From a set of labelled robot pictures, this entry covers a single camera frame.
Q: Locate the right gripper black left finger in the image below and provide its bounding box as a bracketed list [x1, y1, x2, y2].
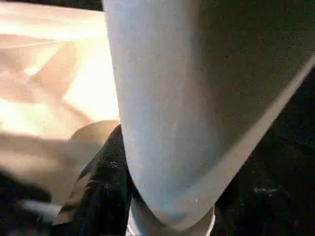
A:
[51, 124, 133, 236]

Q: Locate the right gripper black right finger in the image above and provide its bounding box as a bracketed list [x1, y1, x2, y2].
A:
[213, 151, 315, 236]

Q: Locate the black mat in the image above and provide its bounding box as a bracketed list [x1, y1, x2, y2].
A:
[0, 0, 315, 236]

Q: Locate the white plastic table leg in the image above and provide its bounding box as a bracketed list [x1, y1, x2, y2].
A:
[102, 0, 315, 236]

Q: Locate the white plastic table top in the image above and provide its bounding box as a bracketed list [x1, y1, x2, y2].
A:
[0, 3, 124, 217]

